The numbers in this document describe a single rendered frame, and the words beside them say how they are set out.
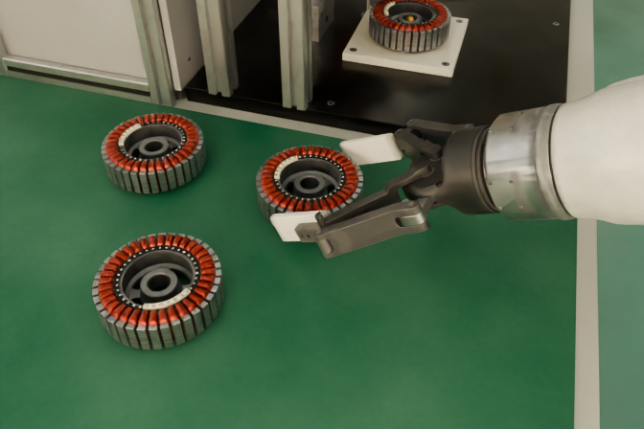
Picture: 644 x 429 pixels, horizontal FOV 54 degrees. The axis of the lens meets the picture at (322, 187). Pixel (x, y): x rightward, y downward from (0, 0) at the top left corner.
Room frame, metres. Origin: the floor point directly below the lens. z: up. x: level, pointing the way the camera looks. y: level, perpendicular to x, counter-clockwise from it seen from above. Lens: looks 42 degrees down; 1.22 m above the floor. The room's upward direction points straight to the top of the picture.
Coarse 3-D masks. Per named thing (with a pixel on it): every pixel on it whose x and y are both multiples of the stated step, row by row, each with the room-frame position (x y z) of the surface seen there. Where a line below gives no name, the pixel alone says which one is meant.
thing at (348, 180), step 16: (272, 160) 0.53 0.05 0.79; (288, 160) 0.53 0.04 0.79; (304, 160) 0.53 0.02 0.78; (320, 160) 0.53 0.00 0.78; (336, 160) 0.53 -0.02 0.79; (256, 176) 0.51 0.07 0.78; (272, 176) 0.50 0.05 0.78; (288, 176) 0.53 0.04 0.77; (304, 176) 0.51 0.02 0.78; (320, 176) 0.51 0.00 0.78; (336, 176) 0.52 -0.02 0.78; (352, 176) 0.50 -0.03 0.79; (272, 192) 0.48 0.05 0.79; (304, 192) 0.49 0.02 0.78; (320, 192) 0.49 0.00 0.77; (336, 192) 0.48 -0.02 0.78; (352, 192) 0.48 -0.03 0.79; (272, 208) 0.46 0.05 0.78; (288, 208) 0.46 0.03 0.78; (304, 208) 0.46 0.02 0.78; (320, 208) 0.46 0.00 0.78; (336, 208) 0.46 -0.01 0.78; (272, 224) 0.46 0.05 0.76
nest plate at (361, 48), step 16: (368, 16) 0.87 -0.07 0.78; (368, 32) 0.82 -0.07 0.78; (464, 32) 0.82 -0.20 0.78; (352, 48) 0.78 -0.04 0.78; (368, 48) 0.78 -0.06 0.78; (384, 48) 0.78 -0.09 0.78; (448, 48) 0.78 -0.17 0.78; (384, 64) 0.75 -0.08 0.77; (400, 64) 0.74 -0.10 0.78; (416, 64) 0.74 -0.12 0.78; (432, 64) 0.73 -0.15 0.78; (448, 64) 0.73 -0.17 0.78
